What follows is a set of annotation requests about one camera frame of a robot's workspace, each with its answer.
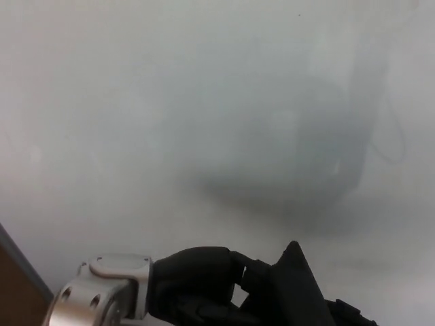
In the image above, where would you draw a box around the black magnetic marker holder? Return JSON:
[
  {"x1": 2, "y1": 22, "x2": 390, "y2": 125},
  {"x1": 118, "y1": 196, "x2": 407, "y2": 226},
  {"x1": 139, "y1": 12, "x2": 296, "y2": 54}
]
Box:
[{"x1": 237, "y1": 240, "x2": 331, "y2": 326}]

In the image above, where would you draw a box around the brown wooden panel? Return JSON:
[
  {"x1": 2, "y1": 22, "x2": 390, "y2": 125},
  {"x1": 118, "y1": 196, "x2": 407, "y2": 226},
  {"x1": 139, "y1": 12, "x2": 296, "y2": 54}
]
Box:
[{"x1": 0, "y1": 242, "x2": 52, "y2": 326}]

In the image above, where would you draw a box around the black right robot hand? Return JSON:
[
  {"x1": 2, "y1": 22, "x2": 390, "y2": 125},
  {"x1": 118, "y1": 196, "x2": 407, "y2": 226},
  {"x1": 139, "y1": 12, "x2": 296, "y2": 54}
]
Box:
[{"x1": 324, "y1": 297, "x2": 379, "y2": 326}]

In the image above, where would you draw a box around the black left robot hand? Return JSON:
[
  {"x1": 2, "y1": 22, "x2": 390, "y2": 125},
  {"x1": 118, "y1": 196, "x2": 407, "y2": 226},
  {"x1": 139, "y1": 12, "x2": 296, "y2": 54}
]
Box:
[{"x1": 146, "y1": 247, "x2": 273, "y2": 326}]

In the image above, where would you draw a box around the white whiteboard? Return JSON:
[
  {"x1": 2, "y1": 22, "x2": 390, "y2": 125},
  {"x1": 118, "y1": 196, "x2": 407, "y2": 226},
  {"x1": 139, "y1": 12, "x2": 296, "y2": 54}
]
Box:
[{"x1": 0, "y1": 0, "x2": 435, "y2": 326}]

